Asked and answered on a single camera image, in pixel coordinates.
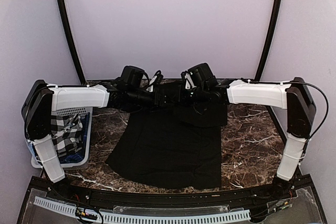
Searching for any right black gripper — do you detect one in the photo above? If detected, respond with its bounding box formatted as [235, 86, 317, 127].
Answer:
[173, 84, 207, 108]

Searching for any black long sleeve shirt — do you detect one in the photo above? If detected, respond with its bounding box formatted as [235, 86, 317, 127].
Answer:
[106, 83, 227, 189]

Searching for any grey plastic laundry basket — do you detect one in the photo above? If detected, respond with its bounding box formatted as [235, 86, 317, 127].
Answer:
[25, 107, 94, 169]

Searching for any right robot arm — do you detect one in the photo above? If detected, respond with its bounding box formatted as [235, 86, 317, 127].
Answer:
[181, 63, 316, 200]

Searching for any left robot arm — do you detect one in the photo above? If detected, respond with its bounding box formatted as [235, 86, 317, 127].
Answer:
[22, 66, 171, 201]

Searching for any black white plaid shirt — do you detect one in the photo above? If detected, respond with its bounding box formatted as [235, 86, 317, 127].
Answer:
[50, 113, 83, 158]

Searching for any dark blue shirt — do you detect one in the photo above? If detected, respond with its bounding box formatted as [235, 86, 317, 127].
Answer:
[59, 113, 90, 164]

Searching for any light blue shirt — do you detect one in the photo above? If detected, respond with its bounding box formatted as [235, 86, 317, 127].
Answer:
[26, 140, 36, 158]

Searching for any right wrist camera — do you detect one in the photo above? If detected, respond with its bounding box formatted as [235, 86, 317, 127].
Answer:
[181, 71, 196, 90]

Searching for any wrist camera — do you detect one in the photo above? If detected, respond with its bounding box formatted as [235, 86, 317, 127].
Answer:
[146, 70, 163, 92]
[181, 71, 196, 90]

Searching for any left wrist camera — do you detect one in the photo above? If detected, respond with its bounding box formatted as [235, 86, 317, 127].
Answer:
[146, 70, 163, 92]

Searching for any black front rail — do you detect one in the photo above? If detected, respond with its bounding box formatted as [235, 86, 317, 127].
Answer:
[28, 176, 297, 209]

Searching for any white slotted cable duct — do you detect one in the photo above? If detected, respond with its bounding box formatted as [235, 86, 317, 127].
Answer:
[34, 196, 251, 223]

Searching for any right black frame post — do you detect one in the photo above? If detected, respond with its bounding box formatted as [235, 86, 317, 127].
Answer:
[254, 0, 281, 81]

